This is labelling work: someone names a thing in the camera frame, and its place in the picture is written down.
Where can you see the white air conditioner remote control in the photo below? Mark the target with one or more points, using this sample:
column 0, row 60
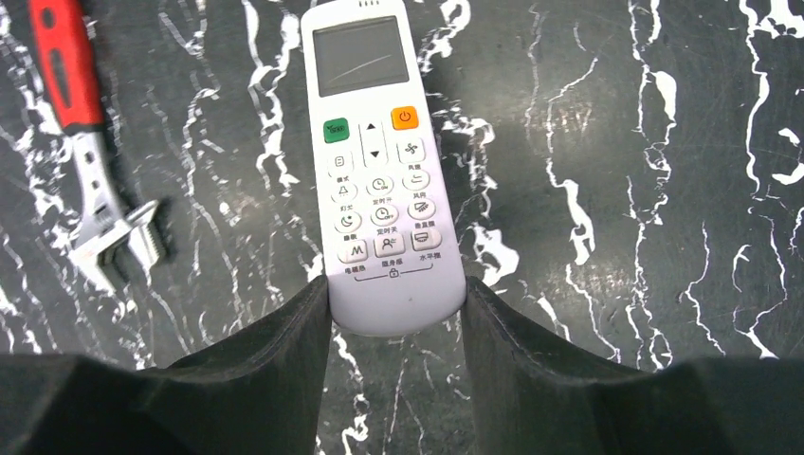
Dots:
column 390, row 250

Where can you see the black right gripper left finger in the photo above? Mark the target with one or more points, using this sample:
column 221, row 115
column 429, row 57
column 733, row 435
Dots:
column 255, row 392

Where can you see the red handled adjustable wrench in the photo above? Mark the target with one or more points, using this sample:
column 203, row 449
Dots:
column 68, row 69

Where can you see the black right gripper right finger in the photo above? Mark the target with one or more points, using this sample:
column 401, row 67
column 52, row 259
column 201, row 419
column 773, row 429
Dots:
column 533, row 392

